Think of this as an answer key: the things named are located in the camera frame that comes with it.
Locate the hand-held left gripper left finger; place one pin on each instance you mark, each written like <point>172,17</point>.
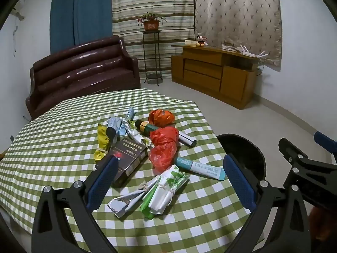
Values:
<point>102,181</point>

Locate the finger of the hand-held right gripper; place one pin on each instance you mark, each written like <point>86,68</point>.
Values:
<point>325,142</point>
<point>292,152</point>

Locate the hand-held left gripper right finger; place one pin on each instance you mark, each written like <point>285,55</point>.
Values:
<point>241,181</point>

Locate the silver white wrapper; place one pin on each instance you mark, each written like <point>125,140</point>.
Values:
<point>126,203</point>

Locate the black trash bin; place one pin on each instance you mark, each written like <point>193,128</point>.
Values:
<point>247,147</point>

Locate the dark cigarette box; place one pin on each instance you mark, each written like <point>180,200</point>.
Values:
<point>129,155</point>

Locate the teal and white tube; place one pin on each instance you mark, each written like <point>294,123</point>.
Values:
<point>202,170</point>

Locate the yellow wrapper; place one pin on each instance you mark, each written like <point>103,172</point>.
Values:
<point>102,138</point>

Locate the dark grey cylinder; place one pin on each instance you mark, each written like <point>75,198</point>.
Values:
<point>111,135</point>

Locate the silver blue wrapper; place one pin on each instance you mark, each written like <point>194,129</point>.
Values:
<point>114,122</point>

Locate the green white wrapper bundle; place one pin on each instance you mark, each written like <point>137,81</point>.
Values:
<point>164,189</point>

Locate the white blue narrow box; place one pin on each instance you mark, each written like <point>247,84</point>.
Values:
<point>187,139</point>

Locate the green yellow black tube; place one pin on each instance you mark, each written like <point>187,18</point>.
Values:
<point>144,127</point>

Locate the red plastic bag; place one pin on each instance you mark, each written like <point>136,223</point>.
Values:
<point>163,147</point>

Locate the orange plastic bag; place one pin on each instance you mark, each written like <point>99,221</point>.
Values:
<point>160,117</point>

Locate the brown wooden furniture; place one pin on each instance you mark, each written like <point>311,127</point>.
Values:
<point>323,229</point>

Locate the green checked tablecloth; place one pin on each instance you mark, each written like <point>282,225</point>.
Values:
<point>52,142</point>

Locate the white router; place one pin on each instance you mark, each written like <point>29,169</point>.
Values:
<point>250,54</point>

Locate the wooden cabinet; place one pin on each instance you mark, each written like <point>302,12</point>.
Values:
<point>200,73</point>

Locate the dark red leather sofa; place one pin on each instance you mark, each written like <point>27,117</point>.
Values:
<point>79,68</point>

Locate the black metal plant stand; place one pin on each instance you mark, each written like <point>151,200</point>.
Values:
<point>154,76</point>

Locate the crumpled white plastic sheet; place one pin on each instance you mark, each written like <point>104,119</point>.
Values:
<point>229,47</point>

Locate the mouse plush toy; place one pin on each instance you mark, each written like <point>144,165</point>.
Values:
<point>201,40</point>

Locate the white flat box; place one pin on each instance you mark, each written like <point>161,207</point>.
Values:
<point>191,43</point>

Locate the beige diamond pattern curtain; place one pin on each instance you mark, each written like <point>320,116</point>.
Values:
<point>237,10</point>

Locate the potted plant orange pot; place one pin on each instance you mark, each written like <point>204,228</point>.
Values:
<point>151,25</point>

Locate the blue curtain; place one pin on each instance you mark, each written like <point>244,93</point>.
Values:
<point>79,10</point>

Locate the striped curtain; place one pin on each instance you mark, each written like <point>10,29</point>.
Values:
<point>158,0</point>

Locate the grey wall bracket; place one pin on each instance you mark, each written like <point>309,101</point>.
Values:
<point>19,14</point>

